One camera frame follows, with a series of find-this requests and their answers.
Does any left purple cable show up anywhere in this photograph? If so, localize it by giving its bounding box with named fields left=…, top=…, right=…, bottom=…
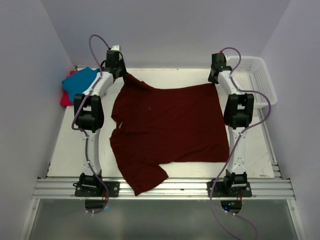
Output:
left=71, top=34, right=112, bottom=215

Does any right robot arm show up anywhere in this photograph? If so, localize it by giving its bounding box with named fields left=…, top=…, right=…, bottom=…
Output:
left=208, top=51, right=255, bottom=197

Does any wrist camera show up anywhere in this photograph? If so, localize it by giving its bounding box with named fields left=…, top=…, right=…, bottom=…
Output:
left=225, top=55, right=231, bottom=66
left=111, top=44, right=121, bottom=52

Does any folded pink t-shirt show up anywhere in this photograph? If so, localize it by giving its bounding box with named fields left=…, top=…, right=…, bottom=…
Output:
left=60, top=70, right=77, bottom=107

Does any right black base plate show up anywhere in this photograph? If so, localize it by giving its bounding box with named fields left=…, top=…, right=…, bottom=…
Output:
left=206, top=179, right=253, bottom=198

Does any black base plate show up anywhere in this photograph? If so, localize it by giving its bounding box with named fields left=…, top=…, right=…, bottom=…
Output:
left=73, top=181, right=120, bottom=198
left=206, top=179, right=253, bottom=198

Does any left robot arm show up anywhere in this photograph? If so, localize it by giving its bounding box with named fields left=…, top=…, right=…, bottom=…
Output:
left=71, top=45, right=127, bottom=197

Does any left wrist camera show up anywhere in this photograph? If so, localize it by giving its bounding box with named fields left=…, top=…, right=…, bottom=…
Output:
left=111, top=44, right=121, bottom=52

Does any purple cable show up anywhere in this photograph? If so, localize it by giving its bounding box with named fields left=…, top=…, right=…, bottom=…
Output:
left=208, top=47, right=272, bottom=240
left=71, top=34, right=112, bottom=215

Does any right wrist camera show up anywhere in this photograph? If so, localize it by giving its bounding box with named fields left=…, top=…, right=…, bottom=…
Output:
left=225, top=55, right=231, bottom=66

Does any dark red t-shirt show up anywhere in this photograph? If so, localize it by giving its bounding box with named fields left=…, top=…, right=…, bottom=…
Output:
left=110, top=74, right=230, bottom=195

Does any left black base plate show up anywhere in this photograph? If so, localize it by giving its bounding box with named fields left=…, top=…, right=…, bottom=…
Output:
left=73, top=181, right=120, bottom=198

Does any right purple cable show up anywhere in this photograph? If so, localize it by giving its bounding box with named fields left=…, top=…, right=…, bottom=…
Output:
left=208, top=47, right=272, bottom=240

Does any aluminium mounting rail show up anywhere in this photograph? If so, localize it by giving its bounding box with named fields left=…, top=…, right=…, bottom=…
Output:
left=32, top=163, right=295, bottom=200

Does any folded blue t-shirt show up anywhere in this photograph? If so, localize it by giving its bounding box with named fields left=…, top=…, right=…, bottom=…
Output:
left=62, top=67, right=99, bottom=102

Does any white plastic basket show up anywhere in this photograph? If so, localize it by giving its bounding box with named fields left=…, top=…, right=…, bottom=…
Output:
left=230, top=56, right=278, bottom=106

